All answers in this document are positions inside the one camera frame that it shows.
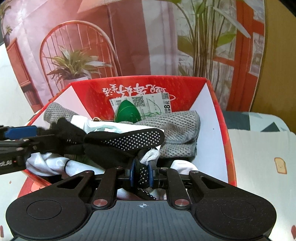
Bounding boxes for white satin sleeve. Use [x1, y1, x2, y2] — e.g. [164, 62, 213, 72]
[25, 148, 200, 201]

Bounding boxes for black dotted sock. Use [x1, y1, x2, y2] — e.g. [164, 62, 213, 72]
[37, 118, 165, 200]

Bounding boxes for grey knitted cloth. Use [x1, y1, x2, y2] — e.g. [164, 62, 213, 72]
[44, 102, 201, 159]

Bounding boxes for bag with green cable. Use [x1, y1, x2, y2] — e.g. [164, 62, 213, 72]
[70, 115, 132, 133]

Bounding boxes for printed room backdrop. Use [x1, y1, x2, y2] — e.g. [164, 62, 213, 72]
[1, 1, 265, 111]

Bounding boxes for red strawberry cardboard box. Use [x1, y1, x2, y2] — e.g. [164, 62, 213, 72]
[17, 75, 238, 202]

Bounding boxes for green plastic item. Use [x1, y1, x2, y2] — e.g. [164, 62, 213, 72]
[115, 100, 141, 123]

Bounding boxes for cartoon bear table mat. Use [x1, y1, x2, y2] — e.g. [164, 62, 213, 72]
[1, 111, 295, 240]

